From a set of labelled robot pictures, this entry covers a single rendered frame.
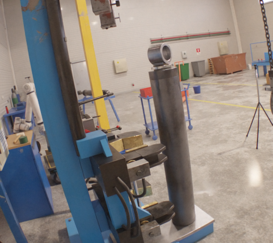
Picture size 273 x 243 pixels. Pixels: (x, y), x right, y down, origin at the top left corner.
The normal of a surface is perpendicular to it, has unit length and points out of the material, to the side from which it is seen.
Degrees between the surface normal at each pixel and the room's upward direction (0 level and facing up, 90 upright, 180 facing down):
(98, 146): 90
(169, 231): 0
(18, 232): 90
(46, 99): 90
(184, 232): 0
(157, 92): 90
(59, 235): 0
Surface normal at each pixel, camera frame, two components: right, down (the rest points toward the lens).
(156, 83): -0.64, 0.23
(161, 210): -0.18, -0.97
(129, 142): 0.11, 0.13
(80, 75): 0.36, 0.07
